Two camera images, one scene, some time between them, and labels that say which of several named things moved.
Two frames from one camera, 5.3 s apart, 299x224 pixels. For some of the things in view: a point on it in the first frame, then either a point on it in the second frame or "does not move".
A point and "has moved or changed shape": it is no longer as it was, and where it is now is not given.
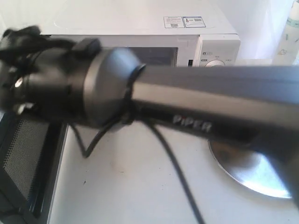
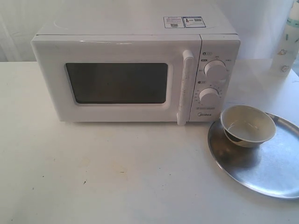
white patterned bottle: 288,46 does not move
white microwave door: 31,150 has moved or changed shape
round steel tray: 256,170 does not move
